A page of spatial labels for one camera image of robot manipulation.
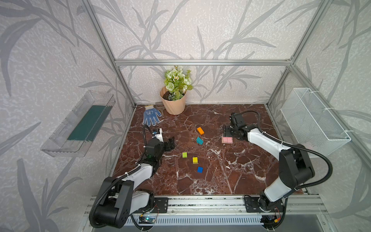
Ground left circuit board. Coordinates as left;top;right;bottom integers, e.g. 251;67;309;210
139;215;156;224

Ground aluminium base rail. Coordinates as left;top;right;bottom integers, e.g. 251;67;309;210
83;195;328;217

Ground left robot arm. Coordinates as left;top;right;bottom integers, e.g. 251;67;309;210
89;137;175;228

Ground clear plastic wall shelf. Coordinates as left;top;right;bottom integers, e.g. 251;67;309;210
41;90;116;158

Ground orange wood block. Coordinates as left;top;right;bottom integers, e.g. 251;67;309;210
197;127;205;135

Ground small brown brush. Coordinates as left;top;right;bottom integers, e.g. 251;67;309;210
155;101;165;110

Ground blue work glove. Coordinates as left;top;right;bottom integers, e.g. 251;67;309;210
143;105;162;127

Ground green white artificial flowers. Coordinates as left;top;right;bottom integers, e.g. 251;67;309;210
163;66;193;101

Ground white wire mesh basket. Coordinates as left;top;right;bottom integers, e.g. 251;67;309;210
281;88;351;156

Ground teal triangular wood block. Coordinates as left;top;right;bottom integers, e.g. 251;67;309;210
196;137;203;145

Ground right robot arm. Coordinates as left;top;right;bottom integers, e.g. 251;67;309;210
224;110;333;212

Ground beige flower pot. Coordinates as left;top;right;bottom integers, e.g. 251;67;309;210
160;87;187;115

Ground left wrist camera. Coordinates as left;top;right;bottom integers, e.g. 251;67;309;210
152;128;164;142

